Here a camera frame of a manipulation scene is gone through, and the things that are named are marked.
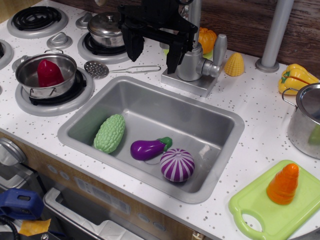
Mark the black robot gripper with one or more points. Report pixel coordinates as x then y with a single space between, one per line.
160 21

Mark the silver toy faucet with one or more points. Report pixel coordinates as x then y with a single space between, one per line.
196 74

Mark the orange toy pumpkin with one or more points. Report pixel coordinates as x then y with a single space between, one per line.
207 39

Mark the steel pot with lid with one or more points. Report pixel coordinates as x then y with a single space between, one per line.
104 30

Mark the grey stove knob rear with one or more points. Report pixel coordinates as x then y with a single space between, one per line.
83 21

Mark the grey stove knob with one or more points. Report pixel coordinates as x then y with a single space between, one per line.
83 21
19 61
59 41

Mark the yellow toy corn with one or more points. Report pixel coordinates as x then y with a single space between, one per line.
235 65

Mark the front left stove burner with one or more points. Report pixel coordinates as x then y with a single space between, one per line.
51 110

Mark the green toy bitter gourd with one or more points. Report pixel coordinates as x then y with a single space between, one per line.
110 134

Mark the grey toy sink basin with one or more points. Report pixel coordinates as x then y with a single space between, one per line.
210 134

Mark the purple toy eggplant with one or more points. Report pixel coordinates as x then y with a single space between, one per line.
144 150

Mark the red toy pepper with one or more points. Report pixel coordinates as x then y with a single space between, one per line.
49 74

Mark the grey support pole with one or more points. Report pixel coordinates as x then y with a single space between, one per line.
268 62

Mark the purple striped toy onion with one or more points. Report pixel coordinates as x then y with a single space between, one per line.
177 165

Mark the back left stove burner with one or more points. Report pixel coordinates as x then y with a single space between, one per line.
37 22

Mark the grey stove knob left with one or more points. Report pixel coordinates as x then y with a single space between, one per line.
19 61

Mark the yellow toy bell pepper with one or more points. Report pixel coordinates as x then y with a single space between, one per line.
296 77

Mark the far left stove burner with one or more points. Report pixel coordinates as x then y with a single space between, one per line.
6 54

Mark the large steel pot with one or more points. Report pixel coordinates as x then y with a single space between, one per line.
304 127

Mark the orange toy carrot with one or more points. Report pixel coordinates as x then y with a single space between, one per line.
282 188

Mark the blue clamp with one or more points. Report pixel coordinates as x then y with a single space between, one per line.
21 204

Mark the green toy cutting board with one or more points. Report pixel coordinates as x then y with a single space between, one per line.
259 218

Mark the steel pot with handles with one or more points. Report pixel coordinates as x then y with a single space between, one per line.
26 75

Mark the grey oven door handle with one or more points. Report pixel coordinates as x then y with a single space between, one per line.
107 230

